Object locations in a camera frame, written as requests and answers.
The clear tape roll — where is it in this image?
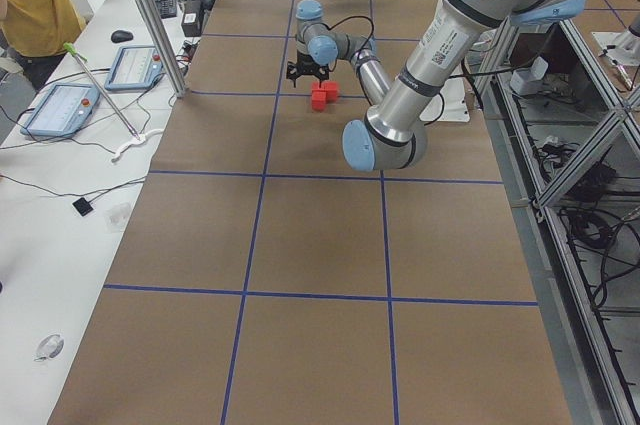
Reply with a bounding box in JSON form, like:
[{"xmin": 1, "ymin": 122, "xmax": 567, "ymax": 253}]
[{"xmin": 34, "ymin": 334, "xmax": 65, "ymax": 362}]

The white central pedestal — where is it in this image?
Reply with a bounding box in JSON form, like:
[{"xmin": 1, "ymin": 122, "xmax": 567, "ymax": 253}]
[{"xmin": 420, "ymin": 77, "xmax": 470, "ymax": 123}]

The small black square pad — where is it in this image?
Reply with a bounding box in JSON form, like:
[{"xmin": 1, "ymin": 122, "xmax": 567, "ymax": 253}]
[{"xmin": 72, "ymin": 197, "xmax": 94, "ymax": 217}]

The aluminium side frame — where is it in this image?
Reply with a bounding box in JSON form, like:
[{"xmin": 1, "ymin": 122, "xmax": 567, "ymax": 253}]
[{"xmin": 485, "ymin": 9, "xmax": 639, "ymax": 424}]

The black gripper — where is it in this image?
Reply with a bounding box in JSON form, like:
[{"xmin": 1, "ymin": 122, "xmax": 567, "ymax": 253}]
[{"xmin": 286, "ymin": 52, "xmax": 330, "ymax": 88}]

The black power adapter box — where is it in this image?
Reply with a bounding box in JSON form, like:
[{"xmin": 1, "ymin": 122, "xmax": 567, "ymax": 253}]
[{"xmin": 181, "ymin": 0, "xmax": 203, "ymax": 38}]

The metal rod green handle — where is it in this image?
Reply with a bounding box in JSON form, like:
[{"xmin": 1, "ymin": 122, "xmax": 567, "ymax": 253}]
[{"xmin": 63, "ymin": 42, "xmax": 140, "ymax": 140}]

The near blue teach pendant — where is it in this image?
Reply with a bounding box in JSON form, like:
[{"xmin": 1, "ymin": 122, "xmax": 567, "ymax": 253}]
[{"xmin": 21, "ymin": 83, "xmax": 100, "ymax": 137}]

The far blue teach pendant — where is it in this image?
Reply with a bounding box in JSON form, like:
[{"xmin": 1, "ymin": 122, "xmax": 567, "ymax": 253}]
[{"xmin": 104, "ymin": 45, "xmax": 163, "ymax": 92}]

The person in yellow shirt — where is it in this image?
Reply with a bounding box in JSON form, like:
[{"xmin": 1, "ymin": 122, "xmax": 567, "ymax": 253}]
[{"xmin": 1, "ymin": 0, "xmax": 86, "ymax": 90}]

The clear plastic bag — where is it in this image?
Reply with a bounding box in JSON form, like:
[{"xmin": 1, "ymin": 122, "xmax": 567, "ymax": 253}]
[{"xmin": 104, "ymin": 202, "xmax": 132, "ymax": 232}]

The aluminium frame post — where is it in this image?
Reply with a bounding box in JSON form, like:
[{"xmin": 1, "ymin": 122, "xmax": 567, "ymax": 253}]
[{"xmin": 134, "ymin": 0, "xmax": 186, "ymax": 98}]

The black computer mouse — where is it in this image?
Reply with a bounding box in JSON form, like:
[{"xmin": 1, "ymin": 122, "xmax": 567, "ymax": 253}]
[{"xmin": 110, "ymin": 29, "xmax": 134, "ymax": 43}]

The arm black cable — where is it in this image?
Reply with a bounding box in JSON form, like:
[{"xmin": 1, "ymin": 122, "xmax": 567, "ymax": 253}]
[{"xmin": 324, "ymin": 15, "xmax": 377, "ymax": 66}]

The white curved plastic piece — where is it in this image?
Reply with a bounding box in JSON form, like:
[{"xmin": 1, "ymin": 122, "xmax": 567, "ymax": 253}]
[{"xmin": 111, "ymin": 129, "xmax": 164, "ymax": 163}]

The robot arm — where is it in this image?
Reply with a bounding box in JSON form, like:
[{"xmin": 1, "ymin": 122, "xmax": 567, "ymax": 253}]
[{"xmin": 287, "ymin": 0, "xmax": 586, "ymax": 172}]

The blue teach pendant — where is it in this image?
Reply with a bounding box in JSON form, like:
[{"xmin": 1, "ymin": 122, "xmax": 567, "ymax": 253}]
[
  {"xmin": 104, "ymin": 45, "xmax": 163, "ymax": 92},
  {"xmin": 21, "ymin": 83, "xmax": 100, "ymax": 137}
]

